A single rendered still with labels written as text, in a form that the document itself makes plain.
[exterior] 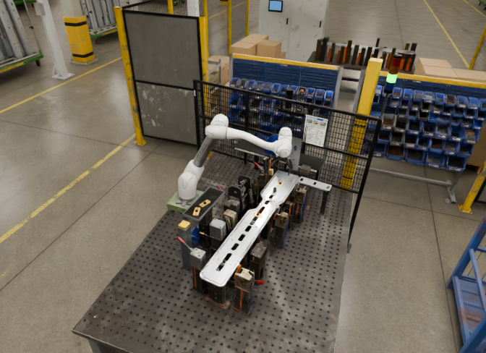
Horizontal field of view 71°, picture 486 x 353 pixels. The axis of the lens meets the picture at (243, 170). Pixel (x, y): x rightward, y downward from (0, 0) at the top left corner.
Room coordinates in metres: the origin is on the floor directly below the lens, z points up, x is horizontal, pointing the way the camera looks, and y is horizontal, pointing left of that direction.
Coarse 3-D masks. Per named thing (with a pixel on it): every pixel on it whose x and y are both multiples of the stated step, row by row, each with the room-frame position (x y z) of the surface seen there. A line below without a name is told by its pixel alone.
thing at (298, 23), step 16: (272, 0) 9.09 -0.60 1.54; (288, 0) 8.99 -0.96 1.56; (304, 0) 8.87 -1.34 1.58; (320, 0) 8.76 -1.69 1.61; (272, 16) 9.11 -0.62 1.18; (288, 16) 8.98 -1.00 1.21; (304, 16) 8.86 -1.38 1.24; (320, 16) 8.74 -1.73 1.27; (272, 32) 9.10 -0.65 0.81; (288, 32) 8.97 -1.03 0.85; (304, 32) 8.85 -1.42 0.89; (320, 32) 8.73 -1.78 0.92; (288, 48) 8.97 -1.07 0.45; (304, 48) 8.83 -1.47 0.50
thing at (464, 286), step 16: (480, 224) 2.18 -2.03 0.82; (480, 240) 2.13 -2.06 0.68; (464, 256) 2.15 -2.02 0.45; (448, 288) 2.14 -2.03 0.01; (464, 288) 2.03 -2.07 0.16; (480, 288) 1.73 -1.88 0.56; (464, 304) 1.86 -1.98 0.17; (480, 304) 1.87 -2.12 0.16; (464, 320) 1.68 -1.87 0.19; (480, 320) 1.70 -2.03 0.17; (464, 336) 1.55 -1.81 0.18; (480, 336) 1.44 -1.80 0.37; (464, 352) 1.45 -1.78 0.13; (480, 352) 1.42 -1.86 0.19
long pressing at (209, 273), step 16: (288, 176) 2.55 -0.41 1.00; (272, 192) 2.31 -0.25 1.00; (288, 192) 2.32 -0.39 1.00; (256, 208) 2.09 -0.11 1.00; (272, 208) 2.10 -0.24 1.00; (240, 224) 1.91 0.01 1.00; (256, 224) 1.91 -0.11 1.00; (224, 256) 1.59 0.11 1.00; (240, 256) 1.60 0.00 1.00; (208, 272) 1.46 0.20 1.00; (224, 272) 1.46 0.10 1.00
